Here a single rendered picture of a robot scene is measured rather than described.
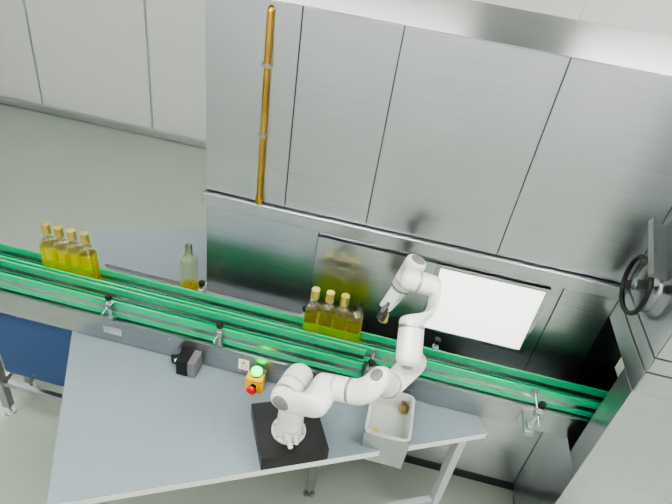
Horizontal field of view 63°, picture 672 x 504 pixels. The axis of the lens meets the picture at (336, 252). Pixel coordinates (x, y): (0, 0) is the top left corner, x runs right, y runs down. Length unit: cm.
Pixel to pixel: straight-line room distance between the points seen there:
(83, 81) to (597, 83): 502
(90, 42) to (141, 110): 72
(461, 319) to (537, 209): 55
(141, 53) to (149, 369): 378
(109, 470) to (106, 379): 40
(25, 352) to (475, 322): 200
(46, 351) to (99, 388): 53
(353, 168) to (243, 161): 42
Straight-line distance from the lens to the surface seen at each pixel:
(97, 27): 581
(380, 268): 217
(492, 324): 231
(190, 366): 229
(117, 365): 243
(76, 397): 235
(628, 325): 220
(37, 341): 281
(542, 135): 193
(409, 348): 177
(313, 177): 205
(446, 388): 231
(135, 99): 585
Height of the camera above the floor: 253
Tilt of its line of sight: 36 degrees down
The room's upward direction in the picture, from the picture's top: 9 degrees clockwise
